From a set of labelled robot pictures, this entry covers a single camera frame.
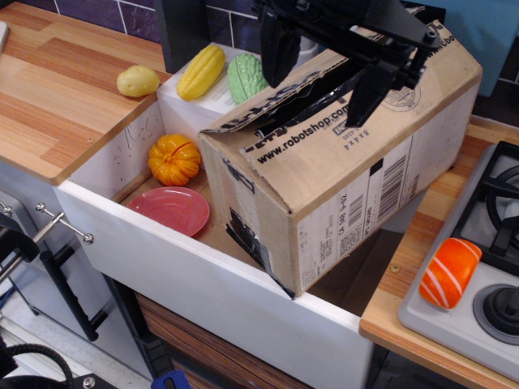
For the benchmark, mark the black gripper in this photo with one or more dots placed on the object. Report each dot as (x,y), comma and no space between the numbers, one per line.
(392,43)

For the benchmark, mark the brown cardboard shipping box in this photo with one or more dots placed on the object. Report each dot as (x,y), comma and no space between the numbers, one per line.
(298,188)

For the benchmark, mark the green toy bitter melon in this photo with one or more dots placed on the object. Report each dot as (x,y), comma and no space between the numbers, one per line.
(245,77)

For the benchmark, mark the yellow toy corn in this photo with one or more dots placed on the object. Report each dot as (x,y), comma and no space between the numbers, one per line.
(201,73)

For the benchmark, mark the teal panel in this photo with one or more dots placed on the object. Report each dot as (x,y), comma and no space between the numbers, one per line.
(487,29)

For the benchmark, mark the orange toy pumpkin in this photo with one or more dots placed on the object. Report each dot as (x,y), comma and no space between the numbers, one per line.
(174,160)

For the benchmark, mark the yellow toy potato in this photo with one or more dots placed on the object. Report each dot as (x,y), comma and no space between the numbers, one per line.
(137,81)

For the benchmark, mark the pink plastic plate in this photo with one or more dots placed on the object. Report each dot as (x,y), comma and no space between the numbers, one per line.
(179,208)

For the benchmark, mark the orange salmon sushi toy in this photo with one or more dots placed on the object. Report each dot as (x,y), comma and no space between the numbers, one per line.
(449,272)

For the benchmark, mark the white toy sink basin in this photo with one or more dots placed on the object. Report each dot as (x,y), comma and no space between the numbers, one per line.
(222,314)

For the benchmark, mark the black stove burner grate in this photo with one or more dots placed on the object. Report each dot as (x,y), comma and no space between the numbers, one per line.
(489,207)

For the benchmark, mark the black stove knob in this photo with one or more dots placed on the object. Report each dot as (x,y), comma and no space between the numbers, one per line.
(496,311)

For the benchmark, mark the grey toy stove top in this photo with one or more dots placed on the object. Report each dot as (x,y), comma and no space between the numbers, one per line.
(465,295)

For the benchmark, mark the black clamp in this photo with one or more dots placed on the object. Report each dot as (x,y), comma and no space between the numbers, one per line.
(16,245)

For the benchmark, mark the dark faucet post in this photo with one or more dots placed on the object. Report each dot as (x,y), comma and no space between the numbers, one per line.
(184,31)

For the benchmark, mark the black oven door handle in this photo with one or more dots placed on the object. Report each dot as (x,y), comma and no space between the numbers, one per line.
(52,264)

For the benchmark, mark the blue clamp handle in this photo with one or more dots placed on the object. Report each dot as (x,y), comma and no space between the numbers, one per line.
(175,379)

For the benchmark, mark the silver towel rail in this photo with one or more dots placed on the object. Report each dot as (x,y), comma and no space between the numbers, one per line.
(53,222)

